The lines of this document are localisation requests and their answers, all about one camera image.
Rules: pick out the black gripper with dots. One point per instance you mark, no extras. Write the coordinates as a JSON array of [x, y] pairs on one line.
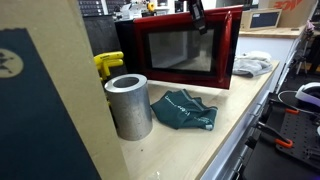
[[195, 10]]

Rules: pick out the red microwave oven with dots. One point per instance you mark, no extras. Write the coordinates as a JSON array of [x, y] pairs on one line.
[[186, 75]]

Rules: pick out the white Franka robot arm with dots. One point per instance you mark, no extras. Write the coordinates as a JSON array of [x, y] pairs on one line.
[[311, 93]]

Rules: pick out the black and red microwave body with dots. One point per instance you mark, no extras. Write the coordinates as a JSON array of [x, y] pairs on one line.
[[125, 46]]

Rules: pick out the small cardboard box dark label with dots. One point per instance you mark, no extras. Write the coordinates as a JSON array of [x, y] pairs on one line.
[[263, 19]]

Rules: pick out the grey and white towel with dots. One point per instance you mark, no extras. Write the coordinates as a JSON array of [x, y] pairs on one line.
[[251, 65]]

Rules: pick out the dark green cloth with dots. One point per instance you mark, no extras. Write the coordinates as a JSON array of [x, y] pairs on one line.
[[185, 110]]

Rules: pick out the cardboard box red print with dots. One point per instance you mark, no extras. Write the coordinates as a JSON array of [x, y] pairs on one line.
[[296, 11]]

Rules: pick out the yellow clamp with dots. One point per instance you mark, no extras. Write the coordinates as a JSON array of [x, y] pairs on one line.
[[108, 61]]

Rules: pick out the black tripod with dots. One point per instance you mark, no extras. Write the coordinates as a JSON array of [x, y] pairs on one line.
[[304, 50]]

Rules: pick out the aluminium cylinder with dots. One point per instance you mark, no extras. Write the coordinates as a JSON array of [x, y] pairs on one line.
[[131, 110]]

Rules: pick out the black clamp orange tip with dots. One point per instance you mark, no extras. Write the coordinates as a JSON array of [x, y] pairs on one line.
[[283, 108], [276, 136]]

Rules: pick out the black parts bin organizer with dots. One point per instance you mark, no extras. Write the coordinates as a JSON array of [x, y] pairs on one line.
[[90, 6]]

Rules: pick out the white counter base cabinet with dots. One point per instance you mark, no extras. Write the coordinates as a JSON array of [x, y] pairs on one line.
[[233, 146]]

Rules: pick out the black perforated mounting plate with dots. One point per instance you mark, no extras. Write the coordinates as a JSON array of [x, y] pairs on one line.
[[301, 136]]

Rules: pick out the large cardboard box blue print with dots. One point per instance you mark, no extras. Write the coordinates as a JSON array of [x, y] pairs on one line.
[[66, 100]]

